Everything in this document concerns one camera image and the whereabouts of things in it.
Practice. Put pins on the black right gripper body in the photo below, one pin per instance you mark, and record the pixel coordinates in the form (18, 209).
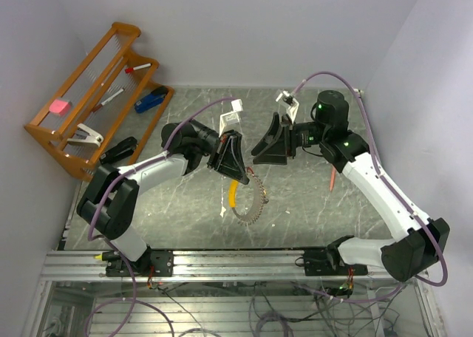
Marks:
(288, 136)

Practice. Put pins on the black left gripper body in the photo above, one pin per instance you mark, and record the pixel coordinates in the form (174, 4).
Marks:
(225, 148)

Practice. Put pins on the large keyring with yellow handle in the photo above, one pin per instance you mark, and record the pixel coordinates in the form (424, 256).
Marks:
(260, 199)

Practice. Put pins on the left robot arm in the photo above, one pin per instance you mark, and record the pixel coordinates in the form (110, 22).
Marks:
(108, 204)

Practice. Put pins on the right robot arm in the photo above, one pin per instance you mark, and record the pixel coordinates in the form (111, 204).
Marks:
(417, 241)

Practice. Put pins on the orange pencil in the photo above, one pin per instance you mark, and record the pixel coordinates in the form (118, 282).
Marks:
(332, 179)

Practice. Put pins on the blue stapler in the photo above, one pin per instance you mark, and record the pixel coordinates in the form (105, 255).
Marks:
(154, 98)

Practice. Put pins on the black stapler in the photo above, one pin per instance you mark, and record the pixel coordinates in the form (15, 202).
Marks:
(119, 152)

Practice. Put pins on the brown tipped marker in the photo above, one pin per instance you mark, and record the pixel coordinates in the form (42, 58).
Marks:
(108, 100)

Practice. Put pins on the red capped marker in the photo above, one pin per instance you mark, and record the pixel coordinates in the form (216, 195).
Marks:
(136, 68)

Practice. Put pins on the orange wooden rack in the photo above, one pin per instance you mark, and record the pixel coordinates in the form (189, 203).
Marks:
(98, 76)

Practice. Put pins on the white stapler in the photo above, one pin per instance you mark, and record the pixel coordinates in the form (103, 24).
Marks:
(85, 136)

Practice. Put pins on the pink eraser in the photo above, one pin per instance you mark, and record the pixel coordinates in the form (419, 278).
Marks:
(60, 107)

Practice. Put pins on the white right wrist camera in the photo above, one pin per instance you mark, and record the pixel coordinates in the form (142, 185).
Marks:
(288, 106)

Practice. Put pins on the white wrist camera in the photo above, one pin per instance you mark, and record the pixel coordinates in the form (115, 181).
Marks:
(288, 106)
(229, 120)

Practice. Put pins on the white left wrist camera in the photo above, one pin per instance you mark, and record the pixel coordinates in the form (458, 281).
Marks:
(229, 120)

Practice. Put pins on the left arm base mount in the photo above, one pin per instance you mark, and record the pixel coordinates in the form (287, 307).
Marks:
(153, 262)

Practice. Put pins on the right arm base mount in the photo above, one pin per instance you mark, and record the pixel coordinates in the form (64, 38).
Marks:
(326, 261)

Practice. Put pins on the yellow tipped tool on rail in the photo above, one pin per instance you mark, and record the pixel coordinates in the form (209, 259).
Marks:
(107, 256)

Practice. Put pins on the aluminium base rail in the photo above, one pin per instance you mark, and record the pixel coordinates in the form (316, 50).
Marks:
(190, 266)

